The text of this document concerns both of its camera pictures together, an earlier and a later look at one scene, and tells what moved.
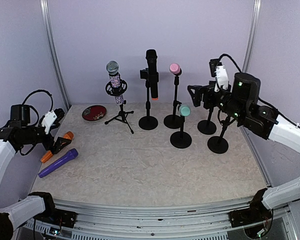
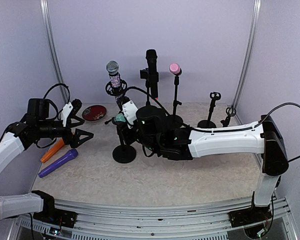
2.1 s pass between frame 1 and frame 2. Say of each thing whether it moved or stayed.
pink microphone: stayed
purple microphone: stayed
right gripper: moved
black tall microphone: stayed
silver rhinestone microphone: stayed
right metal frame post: stayed
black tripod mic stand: stayed
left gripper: moved
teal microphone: moved
